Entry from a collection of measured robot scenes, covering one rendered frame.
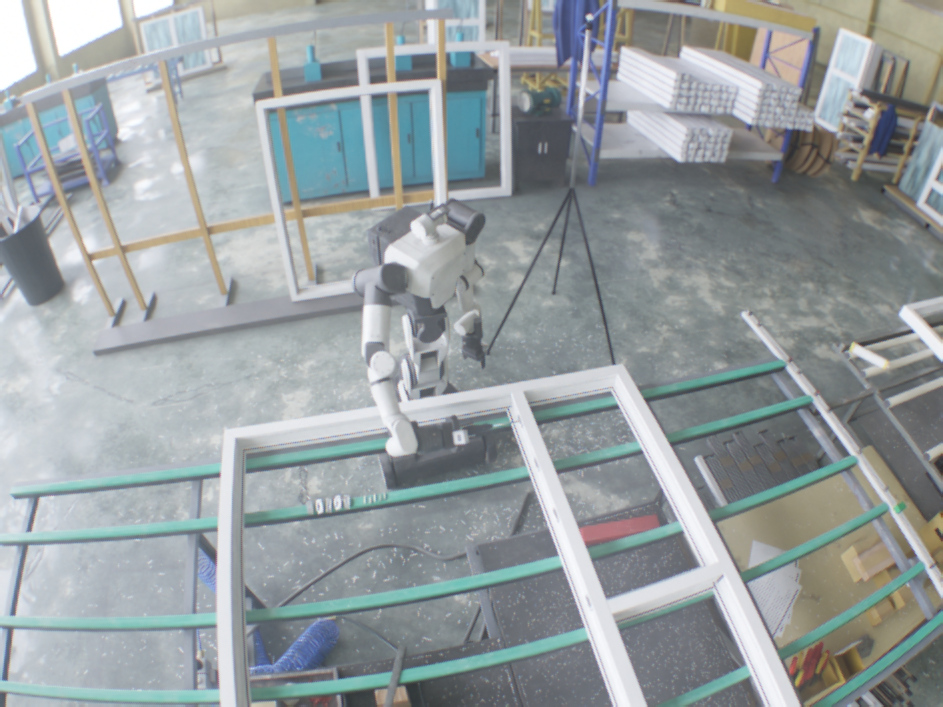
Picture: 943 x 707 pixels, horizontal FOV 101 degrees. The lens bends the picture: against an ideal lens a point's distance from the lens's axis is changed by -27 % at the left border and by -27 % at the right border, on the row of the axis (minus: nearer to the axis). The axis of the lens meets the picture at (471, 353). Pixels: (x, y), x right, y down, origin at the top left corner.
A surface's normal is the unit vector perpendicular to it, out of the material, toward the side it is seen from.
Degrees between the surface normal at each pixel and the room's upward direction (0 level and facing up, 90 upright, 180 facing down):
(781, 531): 0
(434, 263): 52
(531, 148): 90
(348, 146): 90
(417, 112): 90
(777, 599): 0
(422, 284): 93
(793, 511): 0
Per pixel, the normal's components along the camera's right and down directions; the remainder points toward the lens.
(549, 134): 0.23, 0.67
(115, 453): 0.01, -0.72
